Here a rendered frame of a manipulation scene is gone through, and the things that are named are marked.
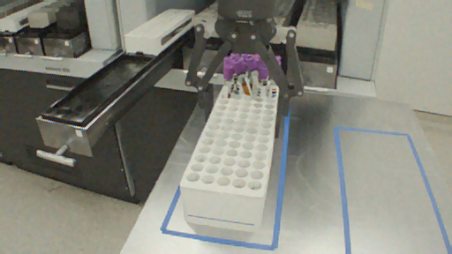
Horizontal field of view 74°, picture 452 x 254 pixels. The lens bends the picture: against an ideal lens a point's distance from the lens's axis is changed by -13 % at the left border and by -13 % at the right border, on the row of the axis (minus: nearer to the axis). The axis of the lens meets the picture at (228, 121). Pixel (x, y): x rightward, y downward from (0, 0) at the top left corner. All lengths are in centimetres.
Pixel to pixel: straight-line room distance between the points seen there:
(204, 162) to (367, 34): 69
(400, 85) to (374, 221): 188
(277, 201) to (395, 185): 19
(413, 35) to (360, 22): 124
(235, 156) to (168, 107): 69
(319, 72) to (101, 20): 74
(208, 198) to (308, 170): 19
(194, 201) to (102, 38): 93
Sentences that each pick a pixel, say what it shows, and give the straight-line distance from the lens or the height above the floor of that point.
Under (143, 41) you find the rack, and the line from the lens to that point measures 95.
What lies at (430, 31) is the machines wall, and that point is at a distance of 223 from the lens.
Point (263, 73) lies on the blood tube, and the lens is 56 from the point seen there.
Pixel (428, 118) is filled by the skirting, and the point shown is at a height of 5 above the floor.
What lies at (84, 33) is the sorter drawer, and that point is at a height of 80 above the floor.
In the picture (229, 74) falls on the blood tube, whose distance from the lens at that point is 55.
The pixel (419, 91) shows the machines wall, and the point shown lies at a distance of 236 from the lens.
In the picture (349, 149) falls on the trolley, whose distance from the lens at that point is 59.
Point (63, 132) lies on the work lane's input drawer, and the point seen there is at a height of 79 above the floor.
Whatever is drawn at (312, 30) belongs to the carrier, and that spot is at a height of 87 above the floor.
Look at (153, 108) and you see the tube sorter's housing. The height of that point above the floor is 58.
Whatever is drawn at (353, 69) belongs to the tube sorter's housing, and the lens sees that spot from 104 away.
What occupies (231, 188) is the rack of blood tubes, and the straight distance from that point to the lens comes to 40.
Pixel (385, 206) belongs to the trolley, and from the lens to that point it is 51.
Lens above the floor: 116
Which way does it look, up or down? 33 degrees down
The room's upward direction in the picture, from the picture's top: straight up
